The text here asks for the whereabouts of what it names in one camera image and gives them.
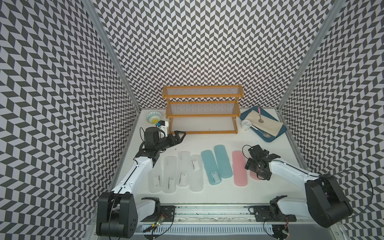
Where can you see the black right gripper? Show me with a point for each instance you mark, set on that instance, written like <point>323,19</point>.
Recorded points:
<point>249,165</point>

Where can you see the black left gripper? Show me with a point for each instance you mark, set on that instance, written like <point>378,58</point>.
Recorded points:
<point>173,141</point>

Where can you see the pink pencil case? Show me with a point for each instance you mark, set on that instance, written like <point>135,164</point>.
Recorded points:
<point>239,171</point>
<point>254,176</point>

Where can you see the clear pencil case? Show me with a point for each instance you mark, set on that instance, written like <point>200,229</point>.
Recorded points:
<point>155,180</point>
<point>196,173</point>
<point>183,168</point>
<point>170,174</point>

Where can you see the teal pencil case plain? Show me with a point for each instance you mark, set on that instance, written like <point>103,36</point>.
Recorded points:
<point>223,162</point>

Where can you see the teal pencil case with label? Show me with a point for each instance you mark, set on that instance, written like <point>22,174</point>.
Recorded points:
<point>211,167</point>

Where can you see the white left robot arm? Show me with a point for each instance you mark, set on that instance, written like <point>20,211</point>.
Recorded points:
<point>117,212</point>

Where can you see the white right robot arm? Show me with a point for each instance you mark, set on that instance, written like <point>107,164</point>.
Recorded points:
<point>325,202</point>

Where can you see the wooden three-tier shelf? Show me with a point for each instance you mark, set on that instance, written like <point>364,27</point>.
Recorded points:
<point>203,102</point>

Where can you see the beige cloth napkin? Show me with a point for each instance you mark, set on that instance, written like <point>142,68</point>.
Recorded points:
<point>269,126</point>

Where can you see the patterned ceramic bowl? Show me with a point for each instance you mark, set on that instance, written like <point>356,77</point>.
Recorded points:
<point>154,117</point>

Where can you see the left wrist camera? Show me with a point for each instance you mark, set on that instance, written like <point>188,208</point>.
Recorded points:
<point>163,126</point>

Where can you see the large white-handled spoon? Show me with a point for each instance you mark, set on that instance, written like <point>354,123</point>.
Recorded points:
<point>266,135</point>

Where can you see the small pink-handled spoon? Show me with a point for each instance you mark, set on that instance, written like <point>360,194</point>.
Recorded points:
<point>260,116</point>

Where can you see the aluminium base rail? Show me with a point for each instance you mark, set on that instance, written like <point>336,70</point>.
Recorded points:
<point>233,222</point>

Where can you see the aluminium corner post left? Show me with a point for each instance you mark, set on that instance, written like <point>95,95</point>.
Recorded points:
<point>96,21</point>

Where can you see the aluminium corner post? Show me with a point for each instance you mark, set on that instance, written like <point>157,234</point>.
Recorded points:
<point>321,35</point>
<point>96,21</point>

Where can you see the aluminium corner post right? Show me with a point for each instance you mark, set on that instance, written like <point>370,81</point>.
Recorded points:
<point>321,35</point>

